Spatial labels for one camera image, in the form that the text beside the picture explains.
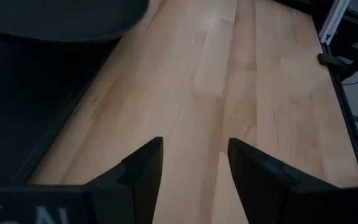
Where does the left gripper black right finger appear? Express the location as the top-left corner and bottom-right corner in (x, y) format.
(227, 137), (339, 224)

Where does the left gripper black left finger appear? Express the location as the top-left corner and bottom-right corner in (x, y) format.
(83, 136), (165, 224)

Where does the black table clamp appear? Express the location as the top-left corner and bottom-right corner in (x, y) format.
(317, 52), (356, 77)

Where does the black table edge rail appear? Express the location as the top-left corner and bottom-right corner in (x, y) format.
(320, 42), (358, 189)

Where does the aluminium frame post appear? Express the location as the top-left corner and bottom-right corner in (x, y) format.
(318, 0), (351, 45)

